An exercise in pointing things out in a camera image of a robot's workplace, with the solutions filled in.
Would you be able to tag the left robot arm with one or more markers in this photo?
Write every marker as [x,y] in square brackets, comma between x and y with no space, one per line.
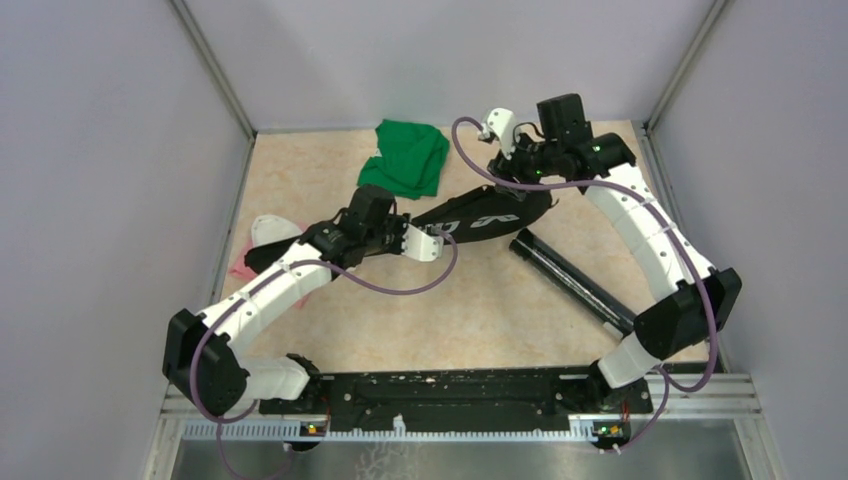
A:
[204,352]

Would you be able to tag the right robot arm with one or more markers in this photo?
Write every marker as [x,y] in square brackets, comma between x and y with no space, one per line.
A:
[693,298]

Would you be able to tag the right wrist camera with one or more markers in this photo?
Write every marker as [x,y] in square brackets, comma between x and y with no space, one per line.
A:
[498,125]

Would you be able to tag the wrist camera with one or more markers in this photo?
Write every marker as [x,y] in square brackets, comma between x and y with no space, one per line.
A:
[498,125]
[420,246]

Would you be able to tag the black racket bag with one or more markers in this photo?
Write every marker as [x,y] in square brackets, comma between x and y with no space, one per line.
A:
[484,213]

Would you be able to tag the white towel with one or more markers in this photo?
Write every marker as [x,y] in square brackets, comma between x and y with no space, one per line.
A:
[268,229]

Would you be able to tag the pink cloth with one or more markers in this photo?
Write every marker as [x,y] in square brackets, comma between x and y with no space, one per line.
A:
[239,269]

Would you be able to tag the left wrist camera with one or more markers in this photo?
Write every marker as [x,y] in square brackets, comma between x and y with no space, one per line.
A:
[420,246]

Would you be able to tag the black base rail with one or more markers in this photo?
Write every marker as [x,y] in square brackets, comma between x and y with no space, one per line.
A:
[477,401]

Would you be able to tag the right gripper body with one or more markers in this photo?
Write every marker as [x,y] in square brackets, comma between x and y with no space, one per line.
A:
[528,163]

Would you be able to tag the green cloth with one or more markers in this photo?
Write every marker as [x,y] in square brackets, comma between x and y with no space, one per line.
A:
[408,159]

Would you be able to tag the black shuttlecock tube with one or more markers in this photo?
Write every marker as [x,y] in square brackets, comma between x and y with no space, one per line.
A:
[612,314]

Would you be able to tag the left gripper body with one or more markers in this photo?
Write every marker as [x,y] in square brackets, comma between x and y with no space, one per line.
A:
[395,227]

